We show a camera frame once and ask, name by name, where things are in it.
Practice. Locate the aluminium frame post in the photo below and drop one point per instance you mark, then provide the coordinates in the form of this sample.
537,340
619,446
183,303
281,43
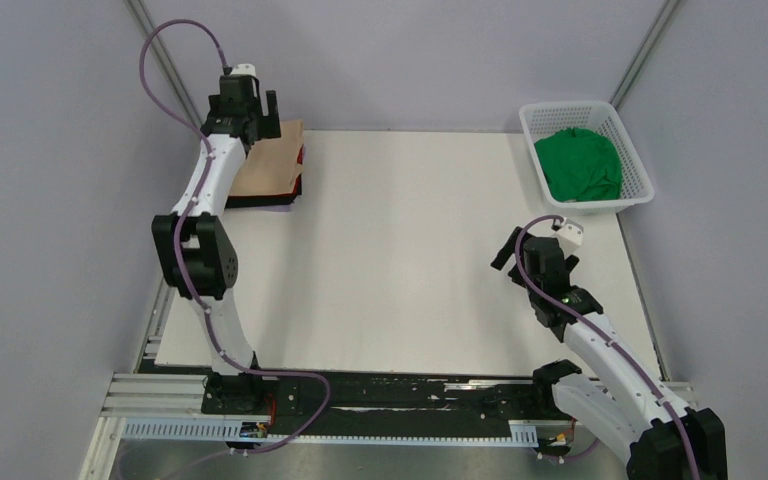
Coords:
159,56
655,32

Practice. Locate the left aluminium frame post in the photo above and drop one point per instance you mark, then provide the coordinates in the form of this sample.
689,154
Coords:
159,56

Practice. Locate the green t shirt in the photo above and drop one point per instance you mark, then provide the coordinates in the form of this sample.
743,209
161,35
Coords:
580,165

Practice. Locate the white plastic basket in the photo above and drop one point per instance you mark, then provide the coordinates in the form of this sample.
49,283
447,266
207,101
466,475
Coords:
543,119

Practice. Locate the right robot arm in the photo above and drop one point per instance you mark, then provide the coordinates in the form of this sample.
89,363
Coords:
654,432

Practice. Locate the right aluminium frame post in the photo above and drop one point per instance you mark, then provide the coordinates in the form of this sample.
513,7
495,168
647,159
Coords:
655,32

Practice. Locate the white slotted cable duct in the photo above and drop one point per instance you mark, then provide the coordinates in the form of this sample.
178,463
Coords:
519,435

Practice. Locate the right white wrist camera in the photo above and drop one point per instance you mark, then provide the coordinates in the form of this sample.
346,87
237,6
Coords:
569,234

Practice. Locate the beige t shirt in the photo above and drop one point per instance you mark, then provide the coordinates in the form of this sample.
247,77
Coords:
272,166

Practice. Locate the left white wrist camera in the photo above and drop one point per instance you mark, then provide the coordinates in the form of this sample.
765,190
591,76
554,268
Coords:
243,70

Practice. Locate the folded black t shirt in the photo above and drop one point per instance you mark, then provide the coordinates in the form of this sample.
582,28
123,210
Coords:
234,200

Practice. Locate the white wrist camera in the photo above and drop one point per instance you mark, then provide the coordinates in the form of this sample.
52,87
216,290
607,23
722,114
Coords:
243,70
569,234

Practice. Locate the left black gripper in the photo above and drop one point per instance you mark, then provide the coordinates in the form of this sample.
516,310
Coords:
271,124

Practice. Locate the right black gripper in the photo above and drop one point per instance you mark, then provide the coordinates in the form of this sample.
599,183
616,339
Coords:
509,249

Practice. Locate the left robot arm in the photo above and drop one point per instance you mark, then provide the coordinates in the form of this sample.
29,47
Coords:
197,257

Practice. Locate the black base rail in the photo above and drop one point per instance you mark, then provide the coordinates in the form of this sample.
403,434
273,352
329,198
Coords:
383,405

